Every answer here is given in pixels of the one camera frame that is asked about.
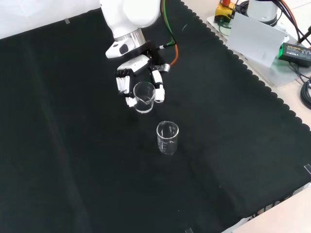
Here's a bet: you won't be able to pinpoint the wide clear glass beaker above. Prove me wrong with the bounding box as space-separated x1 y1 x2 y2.
133 81 156 114

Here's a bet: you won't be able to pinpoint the dark cables with orange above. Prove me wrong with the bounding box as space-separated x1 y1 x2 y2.
276 0 311 47

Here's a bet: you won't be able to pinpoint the pale board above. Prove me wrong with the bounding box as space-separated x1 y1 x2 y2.
226 12 287 68

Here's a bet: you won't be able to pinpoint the grey metal base plate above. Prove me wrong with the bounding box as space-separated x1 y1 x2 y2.
206 14 311 87

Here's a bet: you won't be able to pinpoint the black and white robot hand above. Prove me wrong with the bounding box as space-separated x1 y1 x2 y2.
114 40 172 109

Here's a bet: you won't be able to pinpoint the black power adapter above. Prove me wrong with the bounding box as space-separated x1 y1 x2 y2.
277 42 311 67

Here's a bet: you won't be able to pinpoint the black bench cloth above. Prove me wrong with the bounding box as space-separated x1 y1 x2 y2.
0 0 311 233

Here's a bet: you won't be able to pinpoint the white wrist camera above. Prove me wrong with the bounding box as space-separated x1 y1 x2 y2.
105 39 136 60

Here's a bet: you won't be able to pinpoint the green cable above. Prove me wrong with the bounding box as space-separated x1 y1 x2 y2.
161 0 177 49

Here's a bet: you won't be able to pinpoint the tall clear glass beaker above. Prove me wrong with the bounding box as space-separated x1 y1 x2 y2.
155 120 180 156

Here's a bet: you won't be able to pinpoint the orange cable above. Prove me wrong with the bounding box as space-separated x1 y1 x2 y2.
169 43 180 67

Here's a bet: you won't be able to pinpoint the black cable bundle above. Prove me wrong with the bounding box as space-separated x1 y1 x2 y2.
299 77 311 110

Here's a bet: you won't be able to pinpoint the yellow stop button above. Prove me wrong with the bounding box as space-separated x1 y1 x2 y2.
214 0 236 24

